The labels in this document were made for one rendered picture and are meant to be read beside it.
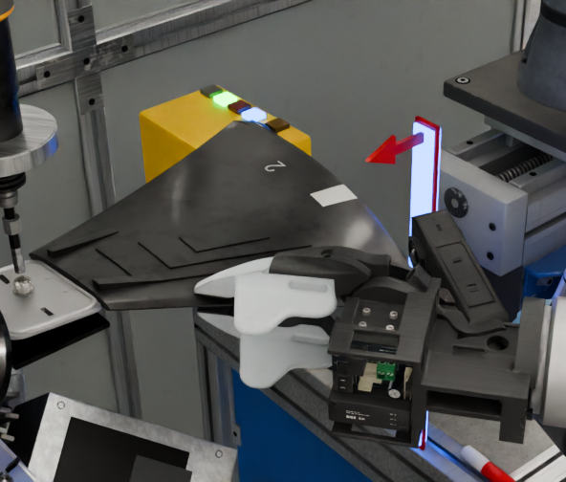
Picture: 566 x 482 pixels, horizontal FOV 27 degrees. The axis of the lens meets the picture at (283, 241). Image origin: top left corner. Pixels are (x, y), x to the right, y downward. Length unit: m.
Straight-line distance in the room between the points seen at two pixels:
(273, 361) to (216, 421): 0.69
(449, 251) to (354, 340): 0.10
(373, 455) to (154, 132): 0.39
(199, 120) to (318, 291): 0.51
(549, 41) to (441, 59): 0.75
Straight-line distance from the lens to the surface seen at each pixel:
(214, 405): 1.41
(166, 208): 0.84
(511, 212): 1.23
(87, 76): 1.59
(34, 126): 0.70
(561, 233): 1.32
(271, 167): 0.89
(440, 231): 0.77
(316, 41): 1.82
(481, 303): 0.72
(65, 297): 0.75
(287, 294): 0.72
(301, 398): 1.24
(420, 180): 0.96
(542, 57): 1.31
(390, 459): 1.16
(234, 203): 0.84
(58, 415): 0.86
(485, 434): 2.43
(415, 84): 2.01
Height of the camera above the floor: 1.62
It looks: 33 degrees down
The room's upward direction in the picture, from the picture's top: 2 degrees counter-clockwise
